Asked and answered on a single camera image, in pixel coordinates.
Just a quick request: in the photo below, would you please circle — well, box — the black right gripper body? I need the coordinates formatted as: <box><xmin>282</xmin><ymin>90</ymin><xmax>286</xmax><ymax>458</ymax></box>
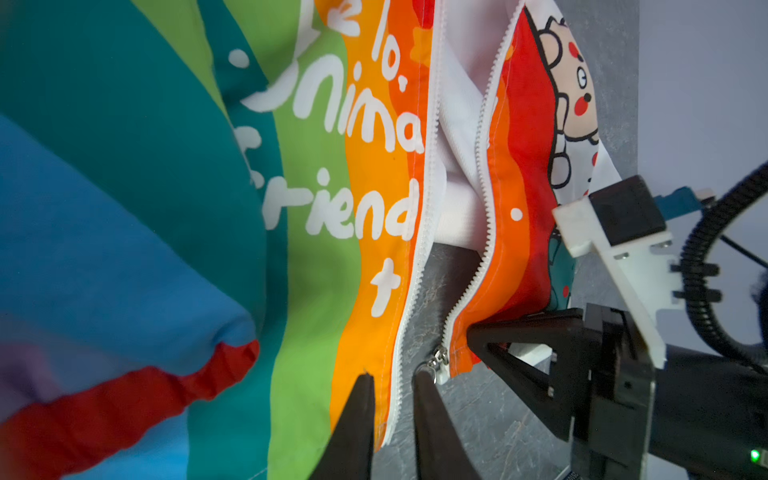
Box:
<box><xmin>570</xmin><ymin>305</ymin><xmax>767</xmax><ymax>479</ymax></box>

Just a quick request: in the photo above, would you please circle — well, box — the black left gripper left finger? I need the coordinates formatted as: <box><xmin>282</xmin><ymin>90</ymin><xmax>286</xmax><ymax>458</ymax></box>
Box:
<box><xmin>310</xmin><ymin>373</ymin><xmax>375</xmax><ymax>480</ymax></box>

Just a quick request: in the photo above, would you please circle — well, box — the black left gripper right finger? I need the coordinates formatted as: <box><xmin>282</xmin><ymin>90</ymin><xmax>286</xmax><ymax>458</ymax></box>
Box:
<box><xmin>412</xmin><ymin>370</ymin><xmax>480</xmax><ymax>480</ymax></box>

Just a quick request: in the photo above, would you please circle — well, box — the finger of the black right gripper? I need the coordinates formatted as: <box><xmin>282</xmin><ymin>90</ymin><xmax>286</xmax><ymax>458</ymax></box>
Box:
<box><xmin>467</xmin><ymin>308</ymin><xmax>585</xmax><ymax>441</ymax></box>

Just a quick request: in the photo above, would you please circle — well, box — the colourful rainbow kids jacket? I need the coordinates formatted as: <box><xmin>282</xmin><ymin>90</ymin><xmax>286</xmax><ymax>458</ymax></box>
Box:
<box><xmin>1</xmin><ymin>1</ymin><xmax>619</xmax><ymax>479</ymax></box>

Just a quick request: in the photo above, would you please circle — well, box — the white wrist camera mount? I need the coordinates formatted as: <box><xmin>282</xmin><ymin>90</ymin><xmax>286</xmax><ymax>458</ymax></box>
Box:
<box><xmin>553</xmin><ymin>175</ymin><xmax>714</xmax><ymax>369</ymax></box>

